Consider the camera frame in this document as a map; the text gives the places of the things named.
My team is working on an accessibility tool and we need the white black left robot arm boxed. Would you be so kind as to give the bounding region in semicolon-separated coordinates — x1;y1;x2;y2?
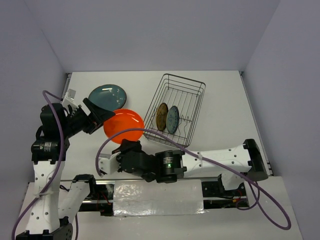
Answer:
11;98;115;240

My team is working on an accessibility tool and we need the yellow brown glazed plate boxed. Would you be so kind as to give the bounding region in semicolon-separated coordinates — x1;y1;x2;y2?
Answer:
156;102;169;132

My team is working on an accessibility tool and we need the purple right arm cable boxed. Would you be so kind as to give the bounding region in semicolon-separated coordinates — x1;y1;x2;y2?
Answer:
96;128;292;230

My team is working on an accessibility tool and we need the orange plastic plate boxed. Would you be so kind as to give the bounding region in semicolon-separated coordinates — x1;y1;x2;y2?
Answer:
103;108;144;144

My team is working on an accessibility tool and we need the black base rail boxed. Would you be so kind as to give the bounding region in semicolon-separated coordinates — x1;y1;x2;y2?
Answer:
58;177;249;218

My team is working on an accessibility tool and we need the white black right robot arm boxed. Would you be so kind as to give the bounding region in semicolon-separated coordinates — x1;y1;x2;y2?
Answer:
110;139;268;183

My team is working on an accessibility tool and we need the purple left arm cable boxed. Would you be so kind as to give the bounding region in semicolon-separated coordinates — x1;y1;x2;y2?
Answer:
11;90;81;240

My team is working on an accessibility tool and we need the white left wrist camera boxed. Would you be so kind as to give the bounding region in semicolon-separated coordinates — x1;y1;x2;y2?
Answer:
61;89;77;109

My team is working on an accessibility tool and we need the silver foil covered block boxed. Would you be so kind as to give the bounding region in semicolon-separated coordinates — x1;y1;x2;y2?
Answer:
113;179;205;217

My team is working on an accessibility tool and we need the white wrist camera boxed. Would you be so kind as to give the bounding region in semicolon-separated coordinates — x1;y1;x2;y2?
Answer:
98;152;120;177
61;89;77;109

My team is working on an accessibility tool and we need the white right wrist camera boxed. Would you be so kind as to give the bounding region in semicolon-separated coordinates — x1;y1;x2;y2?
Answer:
98;152;120;177

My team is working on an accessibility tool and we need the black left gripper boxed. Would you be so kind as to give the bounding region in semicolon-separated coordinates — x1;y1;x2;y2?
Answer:
60;97;115;138

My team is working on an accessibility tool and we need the small blue patterned plate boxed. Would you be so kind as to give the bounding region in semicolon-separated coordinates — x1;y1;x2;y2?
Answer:
166;105;180;135

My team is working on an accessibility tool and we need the dark teal glazed plate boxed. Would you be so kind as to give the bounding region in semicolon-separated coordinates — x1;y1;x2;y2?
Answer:
88;84;127;112

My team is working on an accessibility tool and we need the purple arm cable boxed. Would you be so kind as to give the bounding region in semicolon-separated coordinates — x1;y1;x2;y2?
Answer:
96;128;292;230
11;90;81;240

